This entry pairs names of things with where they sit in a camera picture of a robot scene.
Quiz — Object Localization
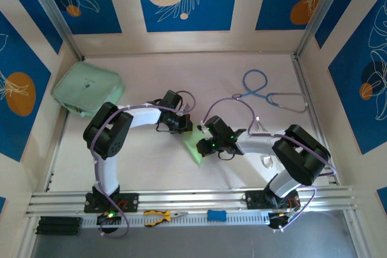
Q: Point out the blue sponge block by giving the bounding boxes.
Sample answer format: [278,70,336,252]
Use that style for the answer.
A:
[207,209,227,222]

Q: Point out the blue stethoscope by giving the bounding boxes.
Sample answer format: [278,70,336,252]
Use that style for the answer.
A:
[232,69,309,114]

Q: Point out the mint green zip pouch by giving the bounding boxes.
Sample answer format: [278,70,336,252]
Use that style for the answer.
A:
[51,62,125,120]

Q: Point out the black controller board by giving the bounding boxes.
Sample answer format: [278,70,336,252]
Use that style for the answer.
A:
[267,199,301,231]
[96,211,122,227]

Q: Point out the black ribbed box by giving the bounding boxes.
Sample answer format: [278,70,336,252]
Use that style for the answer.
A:
[35,216,83,237]

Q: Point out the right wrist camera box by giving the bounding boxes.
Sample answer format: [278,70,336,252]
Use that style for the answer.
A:
[195,121,212,134]

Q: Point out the aluminium mounting rail frame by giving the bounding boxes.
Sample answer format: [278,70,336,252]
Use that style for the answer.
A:
[25,185,359,219]

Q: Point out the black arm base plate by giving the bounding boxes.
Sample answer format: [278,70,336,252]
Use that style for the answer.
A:
[241,190,300,210]
[83,193,139,213]

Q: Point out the grey slotted cable duct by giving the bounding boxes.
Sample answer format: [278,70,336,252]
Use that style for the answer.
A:
[81,211,270,229]

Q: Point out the yellow-handled pliers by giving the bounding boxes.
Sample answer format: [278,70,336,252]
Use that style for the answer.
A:
[143,209,188,227]

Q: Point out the aluminium corner post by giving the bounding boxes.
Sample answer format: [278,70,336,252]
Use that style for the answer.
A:
[22,0,86,61]
[293,0,353,59]

